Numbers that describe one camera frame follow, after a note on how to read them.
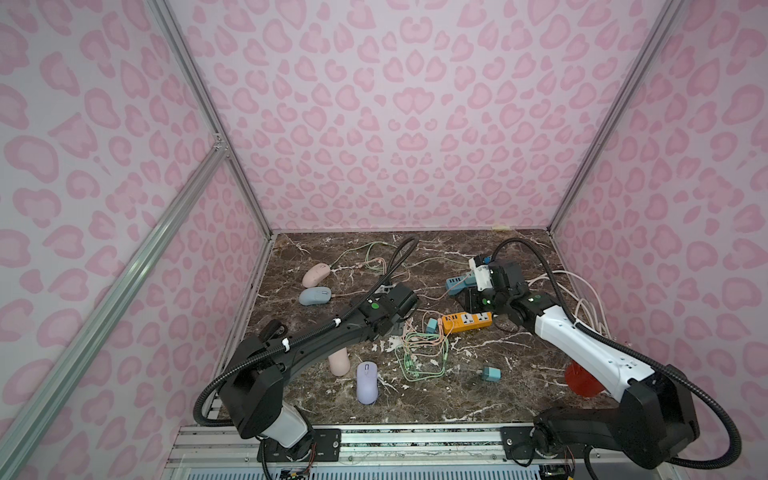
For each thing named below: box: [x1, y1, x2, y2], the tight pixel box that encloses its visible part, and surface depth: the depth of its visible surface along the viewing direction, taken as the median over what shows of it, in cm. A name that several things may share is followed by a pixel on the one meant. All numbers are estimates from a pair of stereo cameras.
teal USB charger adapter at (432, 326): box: [426, 318, 439, 334], surface depth 92 cm
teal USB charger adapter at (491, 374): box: [480, 366, 503, 382], surface depth 83 cm
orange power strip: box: [441, 311, 493, 335], surface depth 94 cm
